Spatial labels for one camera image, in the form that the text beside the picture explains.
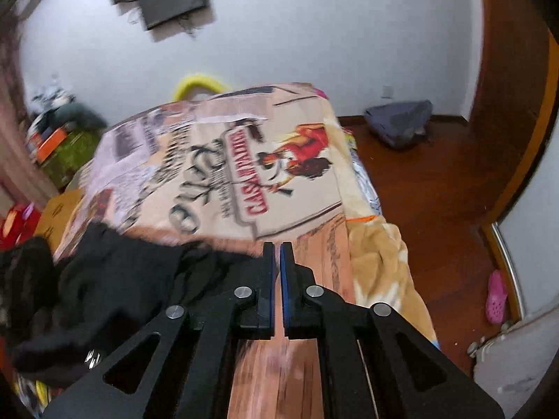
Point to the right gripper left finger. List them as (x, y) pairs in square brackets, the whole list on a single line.
[(181, 364)]

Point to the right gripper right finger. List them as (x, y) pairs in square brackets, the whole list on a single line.
[(373, 363)]

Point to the black zip jacket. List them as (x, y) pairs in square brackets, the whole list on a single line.
[(53, 313)]

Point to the colourful fleece blanket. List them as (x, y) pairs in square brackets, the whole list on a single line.
[(379, 258)]

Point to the pink croc slipper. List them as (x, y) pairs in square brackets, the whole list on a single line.
[(497, 294)]

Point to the yellow cartoon cloth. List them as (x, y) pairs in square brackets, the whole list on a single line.
[(34, 394)]

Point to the newspaper print bed blanket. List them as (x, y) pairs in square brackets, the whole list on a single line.
[(225, 190)]

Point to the red plush toy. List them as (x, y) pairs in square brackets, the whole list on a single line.
[(19, 225)]

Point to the green patterned storage box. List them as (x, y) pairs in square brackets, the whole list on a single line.
[(73, 153)]

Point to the striped brown curtain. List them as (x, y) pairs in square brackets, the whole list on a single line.
[(24, 182)]

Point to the orange flat box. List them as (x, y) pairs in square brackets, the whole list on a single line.
[(50, 144)]

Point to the yellow curved headboard toy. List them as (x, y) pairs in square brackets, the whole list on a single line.
[(191, 84)]

